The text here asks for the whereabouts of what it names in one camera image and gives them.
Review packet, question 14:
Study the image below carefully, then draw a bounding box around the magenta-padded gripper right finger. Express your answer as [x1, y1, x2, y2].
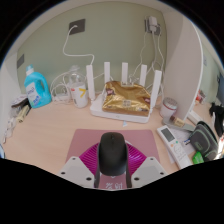
[125, 141, 168, 189]

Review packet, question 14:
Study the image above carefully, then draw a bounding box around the white router with antennas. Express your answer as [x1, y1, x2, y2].
[85, 61, 163, 124]

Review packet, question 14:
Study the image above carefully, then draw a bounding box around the grey wall outlet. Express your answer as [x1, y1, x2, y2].
[68, 18, 86, 36]

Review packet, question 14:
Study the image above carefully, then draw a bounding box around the clear plastic bottle white label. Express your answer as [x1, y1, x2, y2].
[68, 64, 89, 109]

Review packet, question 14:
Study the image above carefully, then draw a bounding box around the black and grey pouch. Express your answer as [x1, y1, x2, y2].
[189, 120, 219, 162]

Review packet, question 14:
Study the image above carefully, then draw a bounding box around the white power strip with cables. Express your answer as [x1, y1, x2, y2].
[49, 71, 73, 104]

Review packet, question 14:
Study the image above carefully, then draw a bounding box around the wall outlet with charger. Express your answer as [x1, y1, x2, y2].
[144, 15, 162, 37]

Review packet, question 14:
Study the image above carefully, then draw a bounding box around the black computer mouse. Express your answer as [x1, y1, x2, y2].
[98, 131, 129, 177]

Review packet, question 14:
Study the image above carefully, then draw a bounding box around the white charger cable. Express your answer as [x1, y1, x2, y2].
[131, 31, 165, 86]

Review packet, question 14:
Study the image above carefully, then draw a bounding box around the blue detergent bottle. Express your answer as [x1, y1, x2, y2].
[23, 64, 53, 109]

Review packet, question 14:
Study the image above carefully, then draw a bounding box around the small green packet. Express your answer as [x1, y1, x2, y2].
[191, 150, 205, 165]

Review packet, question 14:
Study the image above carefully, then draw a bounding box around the pink mouse pad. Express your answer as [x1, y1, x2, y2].
[65, 128, 161, 190]

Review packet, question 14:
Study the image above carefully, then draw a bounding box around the white desk divider panel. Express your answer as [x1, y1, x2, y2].
[163, 13, 204, 122]

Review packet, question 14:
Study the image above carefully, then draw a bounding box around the white wall cable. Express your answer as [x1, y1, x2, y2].
[62, 25, 95, 68]

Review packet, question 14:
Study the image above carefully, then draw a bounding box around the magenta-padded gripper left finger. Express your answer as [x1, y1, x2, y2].
[58, 141, 102, 189]

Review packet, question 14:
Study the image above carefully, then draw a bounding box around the white remote control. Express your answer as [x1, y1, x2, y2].
[156, 124, 193, 170]

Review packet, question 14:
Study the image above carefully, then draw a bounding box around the grey wall plate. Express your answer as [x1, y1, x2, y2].
[16, 53, 25, 70]

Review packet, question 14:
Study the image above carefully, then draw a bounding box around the gold snack bag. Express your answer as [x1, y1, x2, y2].
[101, 80, 152, 117]

